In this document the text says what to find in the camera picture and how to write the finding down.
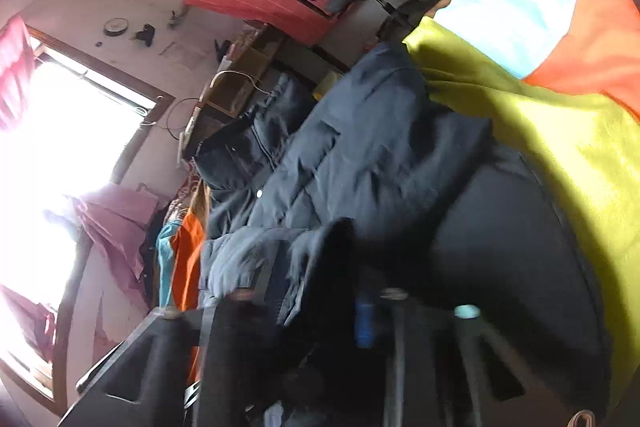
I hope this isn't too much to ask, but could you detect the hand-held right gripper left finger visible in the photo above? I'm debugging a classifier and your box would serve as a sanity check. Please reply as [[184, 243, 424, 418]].
[[60, 289, 282, 427]]

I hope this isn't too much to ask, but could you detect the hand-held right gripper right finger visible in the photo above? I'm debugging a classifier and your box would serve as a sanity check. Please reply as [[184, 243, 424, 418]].
[[350, 287, 531, 427]]

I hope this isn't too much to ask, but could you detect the dark navy padded jacket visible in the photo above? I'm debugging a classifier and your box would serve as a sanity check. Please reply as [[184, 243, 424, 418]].
[[192, 42, 613, 427]]

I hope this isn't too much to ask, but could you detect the floral bedding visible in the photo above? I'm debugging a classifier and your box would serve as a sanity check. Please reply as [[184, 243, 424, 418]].
[[162, 174, 211, 228]]

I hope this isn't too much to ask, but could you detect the yellow-green plastic container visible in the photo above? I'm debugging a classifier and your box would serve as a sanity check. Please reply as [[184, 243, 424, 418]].
[[312, 72, 346, 102]]

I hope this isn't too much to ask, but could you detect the wooden desk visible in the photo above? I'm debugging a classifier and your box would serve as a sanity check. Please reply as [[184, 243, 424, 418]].
[[180, 27, 351, 158]]

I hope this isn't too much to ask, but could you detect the window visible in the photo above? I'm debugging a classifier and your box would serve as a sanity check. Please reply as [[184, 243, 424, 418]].
[[0, 27, 176, 408]]

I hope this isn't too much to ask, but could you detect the colourful patchwork blanket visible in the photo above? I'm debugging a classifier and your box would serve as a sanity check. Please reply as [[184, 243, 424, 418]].
[[156, 0, 640, 423]]

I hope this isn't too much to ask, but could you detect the red curtain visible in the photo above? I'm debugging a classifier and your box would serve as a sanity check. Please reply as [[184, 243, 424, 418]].
[[0, 14, 36, 132]]

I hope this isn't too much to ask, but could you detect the white cable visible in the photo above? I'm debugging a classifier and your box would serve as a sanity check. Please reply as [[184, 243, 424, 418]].
[[209, 69, 273, 105]]

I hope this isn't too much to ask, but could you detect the white wall paper sheet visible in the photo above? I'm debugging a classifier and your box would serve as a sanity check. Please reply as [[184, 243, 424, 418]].
[[159, 41, 208, 70]]

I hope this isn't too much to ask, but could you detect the black wall bracket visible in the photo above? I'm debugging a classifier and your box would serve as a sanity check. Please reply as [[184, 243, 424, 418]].
[[132, 23, 157, 46]]

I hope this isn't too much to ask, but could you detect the round wall clock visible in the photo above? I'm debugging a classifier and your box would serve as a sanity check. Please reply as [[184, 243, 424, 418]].
[[103, 18, 131, 38]]

